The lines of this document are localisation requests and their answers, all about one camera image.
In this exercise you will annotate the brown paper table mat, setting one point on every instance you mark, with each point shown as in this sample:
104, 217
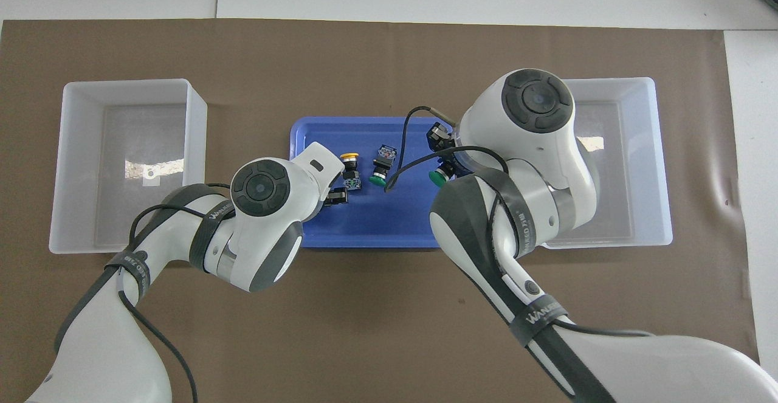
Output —
364, 56

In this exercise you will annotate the yellow push button switch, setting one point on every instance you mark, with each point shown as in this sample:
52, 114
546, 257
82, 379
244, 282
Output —
352, 179

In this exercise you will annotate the small white label sticker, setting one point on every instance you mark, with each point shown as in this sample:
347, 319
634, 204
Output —
150, 175

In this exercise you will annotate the green push button switch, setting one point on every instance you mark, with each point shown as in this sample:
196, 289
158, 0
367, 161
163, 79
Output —
385, 152
436, 177

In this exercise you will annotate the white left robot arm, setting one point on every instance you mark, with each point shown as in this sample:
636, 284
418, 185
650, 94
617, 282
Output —
91, 342

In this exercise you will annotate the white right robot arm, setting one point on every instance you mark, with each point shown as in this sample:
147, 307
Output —
535, 166

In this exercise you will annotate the translucent white plastic box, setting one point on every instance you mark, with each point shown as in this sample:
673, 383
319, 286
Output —
644, 166
76, 166

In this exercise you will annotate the blue plastic tray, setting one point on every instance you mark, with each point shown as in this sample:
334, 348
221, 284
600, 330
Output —
364, 227

